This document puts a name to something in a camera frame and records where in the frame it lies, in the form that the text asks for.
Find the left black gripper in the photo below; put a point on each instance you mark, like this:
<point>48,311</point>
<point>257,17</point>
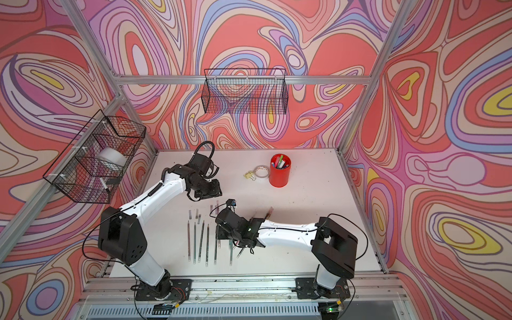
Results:
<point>216,190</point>

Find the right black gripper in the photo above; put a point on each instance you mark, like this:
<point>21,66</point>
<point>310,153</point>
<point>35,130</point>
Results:
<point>221,236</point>

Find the dark capped pencil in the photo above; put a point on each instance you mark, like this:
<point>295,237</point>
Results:
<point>215,246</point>

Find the red pencil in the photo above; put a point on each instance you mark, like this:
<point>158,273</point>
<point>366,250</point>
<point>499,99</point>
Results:
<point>188,242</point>

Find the dark blue pencil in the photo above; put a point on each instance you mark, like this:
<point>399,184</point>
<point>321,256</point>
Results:
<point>201,242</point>

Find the green pencil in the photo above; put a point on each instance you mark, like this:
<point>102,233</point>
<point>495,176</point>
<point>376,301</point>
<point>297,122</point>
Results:
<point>194,243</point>

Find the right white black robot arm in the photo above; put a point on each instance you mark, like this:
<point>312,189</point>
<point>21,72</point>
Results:
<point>334,247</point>

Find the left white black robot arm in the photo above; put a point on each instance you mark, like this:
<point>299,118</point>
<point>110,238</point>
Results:
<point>122,229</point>

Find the yellow black capped pencil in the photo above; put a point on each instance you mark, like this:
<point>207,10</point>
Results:
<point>269,213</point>

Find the yellow binder clip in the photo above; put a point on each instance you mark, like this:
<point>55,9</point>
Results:
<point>250,175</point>

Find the clear tape roll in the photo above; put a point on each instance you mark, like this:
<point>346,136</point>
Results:
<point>261,172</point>

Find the red pen cup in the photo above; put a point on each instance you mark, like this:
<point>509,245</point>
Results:
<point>279,177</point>

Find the white tape roll in basket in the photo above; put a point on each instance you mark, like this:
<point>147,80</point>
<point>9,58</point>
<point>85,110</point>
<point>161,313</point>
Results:
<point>110,156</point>

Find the white marker in basket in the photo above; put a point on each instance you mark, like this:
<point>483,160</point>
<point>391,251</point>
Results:
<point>104,184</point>

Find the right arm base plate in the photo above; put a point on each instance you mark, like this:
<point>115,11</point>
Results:
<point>307,288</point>

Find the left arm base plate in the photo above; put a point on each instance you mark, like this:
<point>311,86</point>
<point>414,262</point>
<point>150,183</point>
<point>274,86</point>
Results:
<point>174,290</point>

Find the black wire basket rear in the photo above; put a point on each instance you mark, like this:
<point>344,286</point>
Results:
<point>261,91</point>

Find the black wire basket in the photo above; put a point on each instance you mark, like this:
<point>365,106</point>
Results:
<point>261,91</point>
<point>77,174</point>

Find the black wire basket left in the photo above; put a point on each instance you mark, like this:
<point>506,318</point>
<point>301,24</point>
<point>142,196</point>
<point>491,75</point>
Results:
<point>77,174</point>

